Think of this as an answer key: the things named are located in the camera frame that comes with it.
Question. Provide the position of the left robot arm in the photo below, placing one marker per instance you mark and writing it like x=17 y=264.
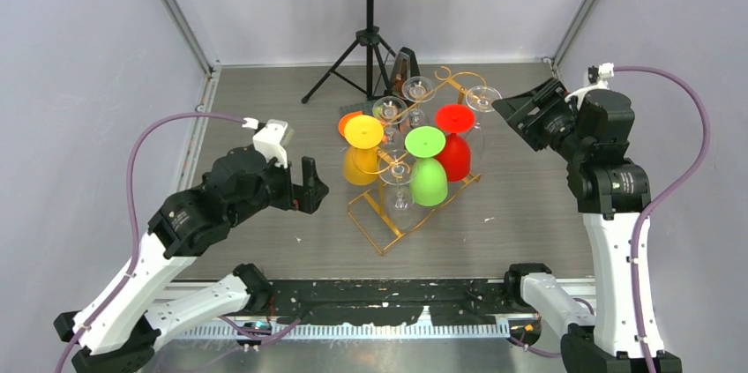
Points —
x=123 y=336

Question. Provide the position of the clear wine glass back left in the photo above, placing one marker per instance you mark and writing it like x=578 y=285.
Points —
x=391 y=112

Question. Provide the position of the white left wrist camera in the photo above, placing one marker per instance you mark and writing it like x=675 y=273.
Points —
x=270 y=139

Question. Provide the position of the clear wine glass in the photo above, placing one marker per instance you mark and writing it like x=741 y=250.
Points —
x=396 y=169
x=417 y=90
x=391 y=112

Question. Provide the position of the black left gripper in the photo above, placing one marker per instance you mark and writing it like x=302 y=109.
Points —
x=307 y=197

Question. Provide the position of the white slotted cable duct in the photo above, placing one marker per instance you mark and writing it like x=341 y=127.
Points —
x=422 y=329

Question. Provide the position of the black metronome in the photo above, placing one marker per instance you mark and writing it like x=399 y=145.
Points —
x=405 y=66

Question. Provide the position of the clear wine glass back right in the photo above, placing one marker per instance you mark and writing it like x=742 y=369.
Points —
x=417 y=90

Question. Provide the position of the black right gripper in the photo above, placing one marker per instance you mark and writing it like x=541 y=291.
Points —
x=549 y=98

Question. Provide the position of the clear wine glass front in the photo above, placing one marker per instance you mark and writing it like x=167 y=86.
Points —
x=396 y=169

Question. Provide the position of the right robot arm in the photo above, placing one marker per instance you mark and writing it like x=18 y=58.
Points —
x=590 y=133

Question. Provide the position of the gold wire wine glass rack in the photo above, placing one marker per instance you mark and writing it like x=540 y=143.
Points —
x=450 y=87

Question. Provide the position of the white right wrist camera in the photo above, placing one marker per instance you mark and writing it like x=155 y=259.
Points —
x=597 y=78

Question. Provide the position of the green silicone wine glass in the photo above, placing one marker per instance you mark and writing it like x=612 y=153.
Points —
x=429 y=185

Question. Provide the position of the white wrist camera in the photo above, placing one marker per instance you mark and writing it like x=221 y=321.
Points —
x=597 y=78
x=270 y=139

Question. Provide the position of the red silicone wine glass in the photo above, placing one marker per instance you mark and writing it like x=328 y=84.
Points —
x=455 y=157

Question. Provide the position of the black taped front rail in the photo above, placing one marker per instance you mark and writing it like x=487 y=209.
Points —
x=385 y=302

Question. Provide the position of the clear tall flute glass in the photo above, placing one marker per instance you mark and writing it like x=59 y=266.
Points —
x=480 y=101

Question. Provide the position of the yellow silicone wine glass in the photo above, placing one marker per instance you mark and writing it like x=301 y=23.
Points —
x=360 y=163

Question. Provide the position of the orange toy block piece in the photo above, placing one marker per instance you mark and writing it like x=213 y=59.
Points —
x=347 y=125

